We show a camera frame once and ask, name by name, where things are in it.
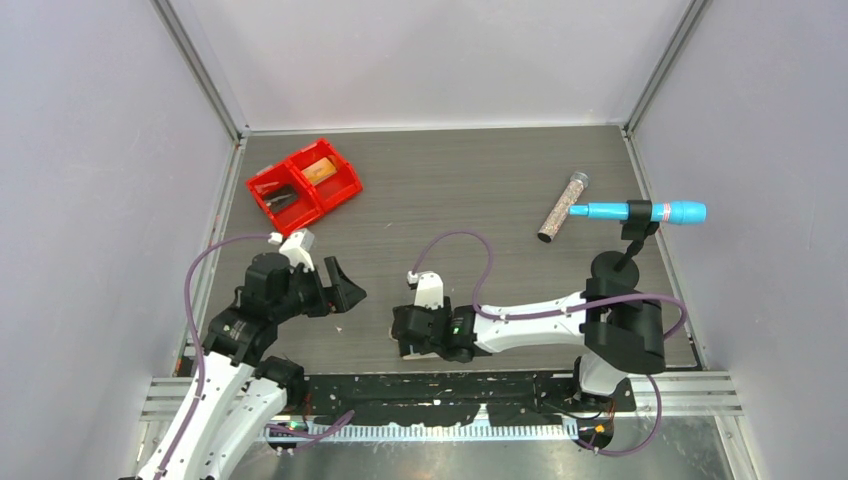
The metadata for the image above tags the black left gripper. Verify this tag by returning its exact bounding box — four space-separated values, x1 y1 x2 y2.
272 255 365 322

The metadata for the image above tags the beige leather card holder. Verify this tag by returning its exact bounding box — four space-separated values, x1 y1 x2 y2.
401 352 440 361

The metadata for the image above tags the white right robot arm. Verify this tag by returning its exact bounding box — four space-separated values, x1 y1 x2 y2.
390 271 667 411

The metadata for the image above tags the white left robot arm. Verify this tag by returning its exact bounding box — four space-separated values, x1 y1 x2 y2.
136 253 367 479

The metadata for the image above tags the black card in bin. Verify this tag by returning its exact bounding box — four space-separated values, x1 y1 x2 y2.
262 184 299 215

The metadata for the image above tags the orange card in bin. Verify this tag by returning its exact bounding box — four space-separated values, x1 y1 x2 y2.
301 157 337 185

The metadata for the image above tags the red divided plastic bin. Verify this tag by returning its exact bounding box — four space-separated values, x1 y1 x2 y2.
245 138 363 235

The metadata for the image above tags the glittery silver tube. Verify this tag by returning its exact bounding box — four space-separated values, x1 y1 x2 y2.
537 171 590 243

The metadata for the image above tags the blue toy microphone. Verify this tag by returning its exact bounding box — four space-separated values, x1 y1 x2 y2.
569 200 707 225

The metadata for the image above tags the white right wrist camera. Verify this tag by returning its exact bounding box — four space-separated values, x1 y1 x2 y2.
407 271 444 310

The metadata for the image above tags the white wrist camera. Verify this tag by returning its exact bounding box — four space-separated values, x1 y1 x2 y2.
267 228 315 272
407 271 444 310

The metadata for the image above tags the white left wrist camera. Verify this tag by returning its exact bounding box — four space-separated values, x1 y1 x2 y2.
267 228 315 272

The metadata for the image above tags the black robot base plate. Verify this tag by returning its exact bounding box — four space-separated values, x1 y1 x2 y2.
282 371 635 427

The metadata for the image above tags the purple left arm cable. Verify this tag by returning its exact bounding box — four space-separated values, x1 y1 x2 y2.
148 233 356 480

